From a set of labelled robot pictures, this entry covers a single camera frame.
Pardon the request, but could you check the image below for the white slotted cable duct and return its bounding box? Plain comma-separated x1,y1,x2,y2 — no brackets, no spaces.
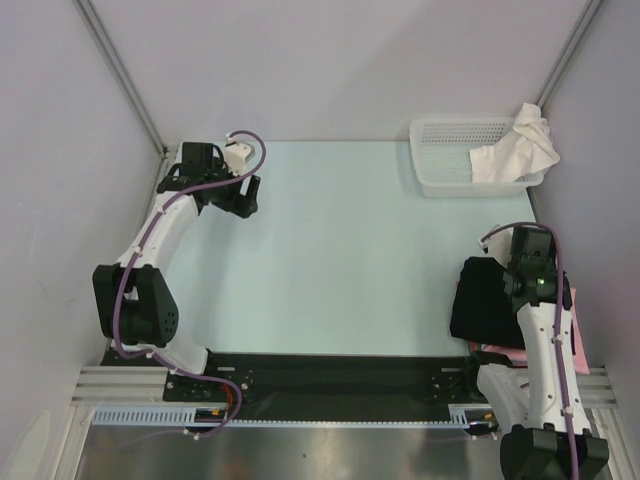
91,404,499,430

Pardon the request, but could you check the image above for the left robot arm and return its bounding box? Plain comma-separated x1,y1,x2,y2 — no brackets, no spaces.
92,132,266,400

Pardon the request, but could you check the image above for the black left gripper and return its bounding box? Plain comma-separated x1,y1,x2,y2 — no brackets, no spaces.
204,157,259,218

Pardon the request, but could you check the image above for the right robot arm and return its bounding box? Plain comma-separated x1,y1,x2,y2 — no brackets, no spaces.
461,222,610,479

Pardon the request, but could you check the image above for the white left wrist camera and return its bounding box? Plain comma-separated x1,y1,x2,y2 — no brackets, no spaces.
222,136,255,177

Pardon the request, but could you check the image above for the white t shirt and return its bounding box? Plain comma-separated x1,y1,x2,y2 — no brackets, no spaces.
469,103,560,183

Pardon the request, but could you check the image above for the black t shirt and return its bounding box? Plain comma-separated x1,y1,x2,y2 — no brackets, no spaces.
449,257,525,350

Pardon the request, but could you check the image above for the white plastic basket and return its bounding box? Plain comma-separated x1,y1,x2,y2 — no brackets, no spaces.
409,117,543,198

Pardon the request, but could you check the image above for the aluminium frame rail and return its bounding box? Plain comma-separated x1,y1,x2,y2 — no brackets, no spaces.
71,366,617,408

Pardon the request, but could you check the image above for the pink folded t shirt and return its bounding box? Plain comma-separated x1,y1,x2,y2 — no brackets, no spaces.
468,306,590,375

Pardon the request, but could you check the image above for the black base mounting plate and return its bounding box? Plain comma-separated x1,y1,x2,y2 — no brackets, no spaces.
102,349,501,422

